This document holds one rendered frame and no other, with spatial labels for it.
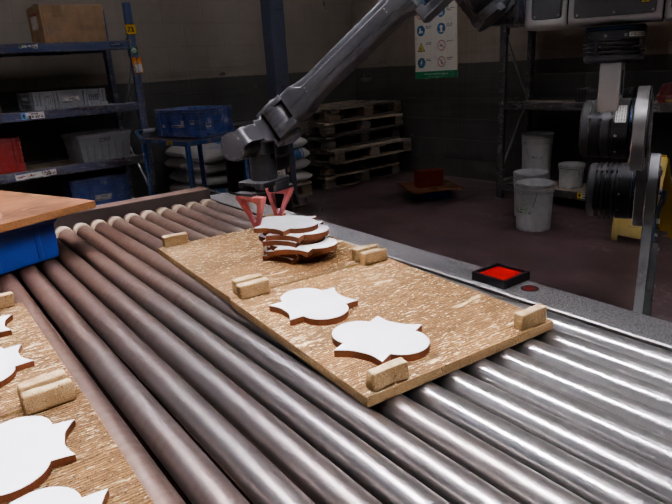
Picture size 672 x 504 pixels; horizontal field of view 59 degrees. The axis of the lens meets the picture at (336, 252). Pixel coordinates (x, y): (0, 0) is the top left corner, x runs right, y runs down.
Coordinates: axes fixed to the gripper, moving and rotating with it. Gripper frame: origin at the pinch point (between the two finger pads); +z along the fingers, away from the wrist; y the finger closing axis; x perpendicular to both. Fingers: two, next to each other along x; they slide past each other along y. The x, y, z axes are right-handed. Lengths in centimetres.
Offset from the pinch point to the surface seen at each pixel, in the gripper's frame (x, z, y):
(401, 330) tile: -44, 6, -28
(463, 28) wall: 142, -61, 542
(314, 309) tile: -28.2, 5.7, -26.1
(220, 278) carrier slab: -1.2, 7.2, -18.0
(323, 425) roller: -44, 9, -49
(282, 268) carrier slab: -9.4, 7.0, -8.6
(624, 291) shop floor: -55, 99, 251
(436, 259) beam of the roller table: -33.8, 8.7, 13.4
